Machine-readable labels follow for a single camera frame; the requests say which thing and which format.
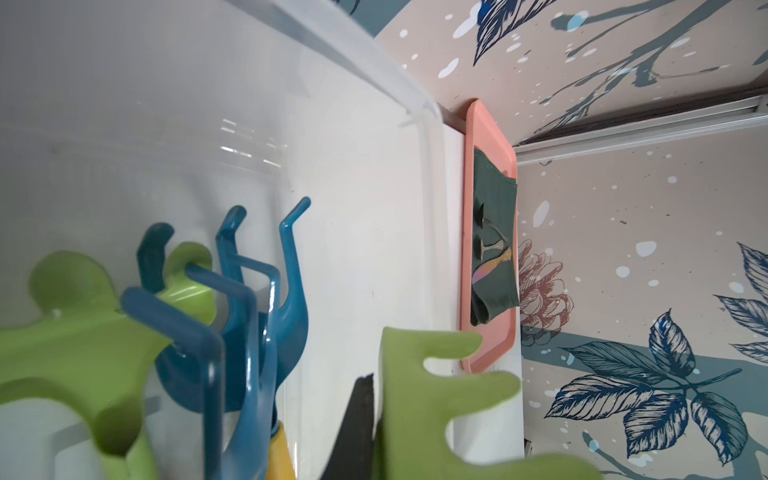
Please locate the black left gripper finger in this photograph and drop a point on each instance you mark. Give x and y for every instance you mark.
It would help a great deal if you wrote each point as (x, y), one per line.
(352, 453)

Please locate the lime rake wooden handle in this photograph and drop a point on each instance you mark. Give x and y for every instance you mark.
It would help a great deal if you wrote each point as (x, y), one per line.
(418, 406)
(86, 355)

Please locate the blue rake yellow handle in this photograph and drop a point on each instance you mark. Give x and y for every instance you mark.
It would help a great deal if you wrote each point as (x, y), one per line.
(284, 290)
(230, 379)

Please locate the clear plastic storage box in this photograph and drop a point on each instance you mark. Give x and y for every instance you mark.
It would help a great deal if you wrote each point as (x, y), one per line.
(120, 115)

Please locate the iridescent spoon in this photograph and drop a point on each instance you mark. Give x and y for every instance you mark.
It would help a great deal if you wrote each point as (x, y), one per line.
(489, 257)

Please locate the metal spoon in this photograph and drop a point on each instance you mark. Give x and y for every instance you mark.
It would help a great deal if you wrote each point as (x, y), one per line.
(481, 221)

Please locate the dark green cloth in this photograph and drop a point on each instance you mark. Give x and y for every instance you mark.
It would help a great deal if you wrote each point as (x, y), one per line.
(496, 293)

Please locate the pink tray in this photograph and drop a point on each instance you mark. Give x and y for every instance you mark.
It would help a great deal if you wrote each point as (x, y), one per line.
(500, 335)

